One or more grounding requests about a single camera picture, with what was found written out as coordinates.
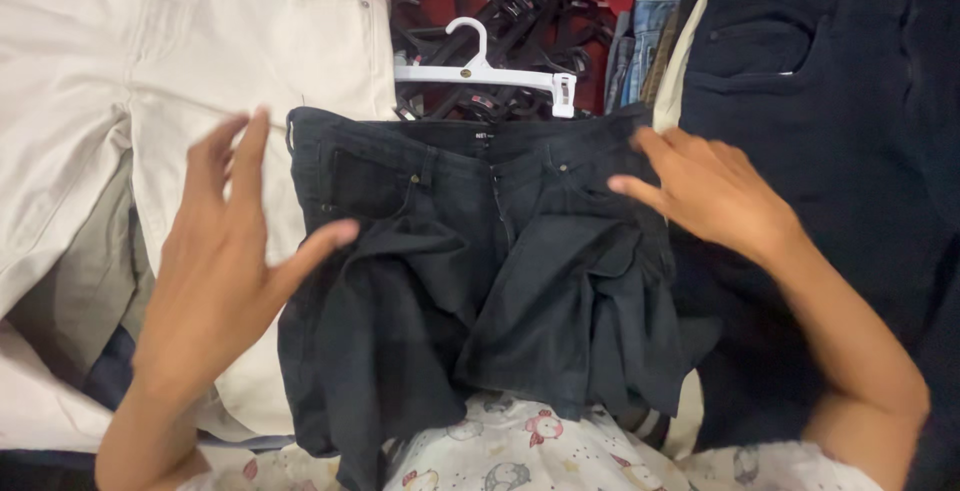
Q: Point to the cream white trousers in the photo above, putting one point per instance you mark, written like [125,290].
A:
[187,101]

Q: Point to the white plastic clip hanger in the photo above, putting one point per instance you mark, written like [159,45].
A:
[487,75]

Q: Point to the black denim jeans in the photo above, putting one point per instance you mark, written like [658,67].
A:
[480,266]

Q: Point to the person's right hand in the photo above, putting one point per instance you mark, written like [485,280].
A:
[712,191]

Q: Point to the person's printed white shirt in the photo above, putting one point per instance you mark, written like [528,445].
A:
[525,450]

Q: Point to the stack of folded jeans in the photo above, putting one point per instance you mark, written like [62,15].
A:
[645,45]

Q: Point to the pile of black hangers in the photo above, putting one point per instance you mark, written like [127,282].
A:
[502,48]

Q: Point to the dark navy trousers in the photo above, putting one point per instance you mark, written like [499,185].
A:
[825,176]

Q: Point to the person's left hand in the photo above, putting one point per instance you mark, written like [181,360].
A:
[214,281]

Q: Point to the grey folded trousers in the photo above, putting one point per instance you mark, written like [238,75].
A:
[82,281]

